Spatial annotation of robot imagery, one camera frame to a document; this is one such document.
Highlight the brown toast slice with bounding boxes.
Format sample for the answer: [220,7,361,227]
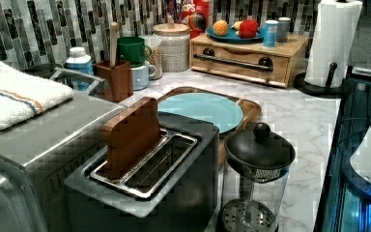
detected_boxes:
[102,97,161,179]

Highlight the light blue plate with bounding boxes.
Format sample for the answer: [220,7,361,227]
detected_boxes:
[157,93,243,133]

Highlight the light blue mug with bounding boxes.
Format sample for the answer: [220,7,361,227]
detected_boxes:
[131,61,157,91]

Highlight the wooden serving tray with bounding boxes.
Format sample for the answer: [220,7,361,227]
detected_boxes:
[157,86,262,169]

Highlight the black silver toaster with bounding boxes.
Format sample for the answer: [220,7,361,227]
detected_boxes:
[65,113,219,232]

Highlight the large jar wooden lid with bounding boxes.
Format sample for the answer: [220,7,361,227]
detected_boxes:
[153,14,190,73]

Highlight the glass jar with plastic lid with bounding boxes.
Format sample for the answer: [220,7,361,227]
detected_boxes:
[143,35,162,80]

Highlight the brown wooden utensil holder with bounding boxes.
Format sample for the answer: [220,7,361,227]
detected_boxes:
[94,60,133,102]

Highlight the green mug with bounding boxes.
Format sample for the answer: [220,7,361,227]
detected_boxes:
[117,37,153,67]

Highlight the wooden bread box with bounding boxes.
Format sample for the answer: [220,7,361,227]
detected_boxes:
[189,34,308,88]

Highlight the dark teal fruit plate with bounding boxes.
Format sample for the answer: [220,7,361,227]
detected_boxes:
[206,26,265,44]

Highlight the orange fruit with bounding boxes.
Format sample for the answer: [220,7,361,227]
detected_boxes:
[213,20,228,36]

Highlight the colourful cereal box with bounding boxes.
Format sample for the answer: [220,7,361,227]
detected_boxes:
[163,0,214,39]

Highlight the yellow banana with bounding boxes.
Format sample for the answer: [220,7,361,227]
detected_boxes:
[232,21,243,31]

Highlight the red apple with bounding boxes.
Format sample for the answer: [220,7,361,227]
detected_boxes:
[239,19,259,39]

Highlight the wooden spoon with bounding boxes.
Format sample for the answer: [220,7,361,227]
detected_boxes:
[110,22,119,69]

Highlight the blue bottle white cap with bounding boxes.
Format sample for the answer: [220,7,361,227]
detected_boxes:
[66,46,94,74]

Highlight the blue salt shaker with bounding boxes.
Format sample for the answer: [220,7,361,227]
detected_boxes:
[263,20,278,47]

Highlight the black paper towel holder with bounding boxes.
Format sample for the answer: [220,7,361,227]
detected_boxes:
[293,62,352,99]

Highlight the grey pepper shaker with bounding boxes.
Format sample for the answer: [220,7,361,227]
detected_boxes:
[276,17,291,43]

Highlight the stainless toaster oven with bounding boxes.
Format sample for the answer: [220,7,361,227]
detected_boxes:
[0,68,128,232]

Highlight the white striped folded towel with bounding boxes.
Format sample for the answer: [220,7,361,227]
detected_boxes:
[0,61,73,131]

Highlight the white paper towel roll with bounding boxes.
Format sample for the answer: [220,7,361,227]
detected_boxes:
[305,0,362,87]

